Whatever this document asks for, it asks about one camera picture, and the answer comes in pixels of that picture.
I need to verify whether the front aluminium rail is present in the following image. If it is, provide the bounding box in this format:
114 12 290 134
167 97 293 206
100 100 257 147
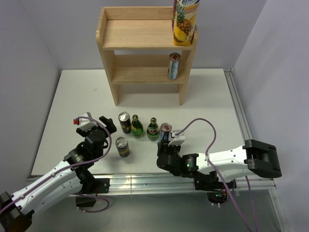
26 170 276 197

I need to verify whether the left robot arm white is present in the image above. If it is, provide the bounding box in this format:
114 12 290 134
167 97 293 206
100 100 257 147
0 113 117 232

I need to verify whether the black can rear left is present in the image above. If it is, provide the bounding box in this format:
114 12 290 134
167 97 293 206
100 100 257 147
118 112 131 134

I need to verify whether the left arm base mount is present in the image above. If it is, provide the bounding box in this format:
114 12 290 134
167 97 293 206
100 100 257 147
75 178 110 208

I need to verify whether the green glass bottle left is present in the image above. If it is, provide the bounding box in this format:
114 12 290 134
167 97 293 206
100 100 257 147
131 115 143 138

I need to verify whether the silver red-top can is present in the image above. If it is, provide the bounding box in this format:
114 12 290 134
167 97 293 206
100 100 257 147
168 53 181 80
158 123 172 142

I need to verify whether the aluminium rail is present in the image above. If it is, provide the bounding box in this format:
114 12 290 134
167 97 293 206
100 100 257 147
223 68 253 141
26 170 276 197

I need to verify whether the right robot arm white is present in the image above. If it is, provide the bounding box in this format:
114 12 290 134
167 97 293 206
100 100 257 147
156 140 282 189

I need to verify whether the green glass bottle right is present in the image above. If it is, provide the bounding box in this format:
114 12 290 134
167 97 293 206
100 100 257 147
147 117 160 141

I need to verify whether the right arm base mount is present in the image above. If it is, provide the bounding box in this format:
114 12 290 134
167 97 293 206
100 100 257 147
194 172 229 207

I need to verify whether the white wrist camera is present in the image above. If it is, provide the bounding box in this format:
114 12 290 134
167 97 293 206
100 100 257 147
73 112 97 131
168 130 185 146

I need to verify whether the pineapple juice carton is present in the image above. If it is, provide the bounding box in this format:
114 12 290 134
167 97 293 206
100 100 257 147
172 0 200 46

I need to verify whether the wooden two-tier shelf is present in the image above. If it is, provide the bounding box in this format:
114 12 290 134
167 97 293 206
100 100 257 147
96 6 198 105

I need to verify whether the right side aluminium rail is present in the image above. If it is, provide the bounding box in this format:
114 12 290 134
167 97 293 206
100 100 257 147
223 68 253 141

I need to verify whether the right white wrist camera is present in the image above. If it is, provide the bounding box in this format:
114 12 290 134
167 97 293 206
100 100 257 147
168 130 185 146

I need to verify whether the black can front left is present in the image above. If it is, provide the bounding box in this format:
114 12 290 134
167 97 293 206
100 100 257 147
115 137 130 158

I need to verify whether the black can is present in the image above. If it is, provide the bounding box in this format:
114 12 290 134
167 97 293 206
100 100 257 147
118 112 131 134
115 137 130 158

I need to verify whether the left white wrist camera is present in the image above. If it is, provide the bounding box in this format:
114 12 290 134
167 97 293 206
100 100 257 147
73 112 97 131

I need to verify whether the green glass bottle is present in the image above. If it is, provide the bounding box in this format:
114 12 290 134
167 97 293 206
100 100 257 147
147 117 160 141
131 115 143 138

